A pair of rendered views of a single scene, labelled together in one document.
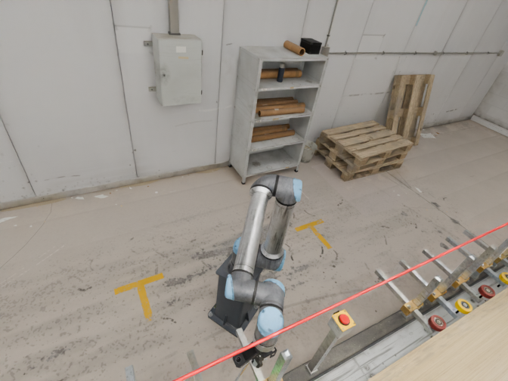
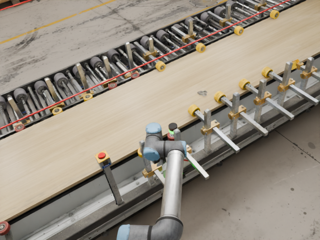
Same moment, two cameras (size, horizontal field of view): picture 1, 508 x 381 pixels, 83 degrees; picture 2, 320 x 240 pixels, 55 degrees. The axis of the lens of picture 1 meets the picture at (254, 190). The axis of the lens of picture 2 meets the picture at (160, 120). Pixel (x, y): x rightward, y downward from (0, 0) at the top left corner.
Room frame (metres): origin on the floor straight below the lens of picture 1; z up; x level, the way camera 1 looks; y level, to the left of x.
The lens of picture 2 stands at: (1.71, 0.07, 2.60)
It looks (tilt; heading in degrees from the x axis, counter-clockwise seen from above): 45 degrees down; 188
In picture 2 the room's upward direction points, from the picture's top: 9 degrees counter-clockwise
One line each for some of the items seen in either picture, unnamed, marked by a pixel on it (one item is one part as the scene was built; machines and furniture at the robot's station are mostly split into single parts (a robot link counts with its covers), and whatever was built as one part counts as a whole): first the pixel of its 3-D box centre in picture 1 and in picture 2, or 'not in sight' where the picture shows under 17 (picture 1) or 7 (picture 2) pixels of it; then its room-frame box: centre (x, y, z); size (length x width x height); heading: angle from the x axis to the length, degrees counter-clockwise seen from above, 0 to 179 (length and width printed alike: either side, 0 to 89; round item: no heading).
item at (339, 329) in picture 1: (341, 324); (103, 160); (0.62, -0.44, 1.18); 0.07 x 0.07 x 0.08; 33
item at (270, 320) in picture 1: (268, 326); (154, 134); (0.51, -0.14, 1.27); 0.10 x 0.09 x 0.12; 177
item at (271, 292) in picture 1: (270, 297); (154, 148); (0.63, -0.13, 1.28); 0.12 x 0.12 x 0.09; 87
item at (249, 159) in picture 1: (273, 118); not in sight; (3.38, -0.08, 0.78); 0.90 x 0.45 x 1.55; 125
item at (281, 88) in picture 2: not in sight; (285, 85); (-0.22, 0.84, 0.95); 0.13 x 0.06 x 0.05; 123
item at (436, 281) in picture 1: (418, 301); not in sight; (1.02, -1.06, 0.86); 0.03 x 0.03 x 0.48; 33
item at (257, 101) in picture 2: not in sight; (262, 98); (-0.08, 0.63, 0.95); 0.13 x 0.06 x 0.05; 123
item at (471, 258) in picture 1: (450, 280); not in sight; (1.16, -1.27, 0.93); 0.03 x 0.03 x 0.48; 33
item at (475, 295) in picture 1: (450, 274); not in sight; (1.32, -1.42, 0.81); 0.43 x 0.03 x 0.04; 33
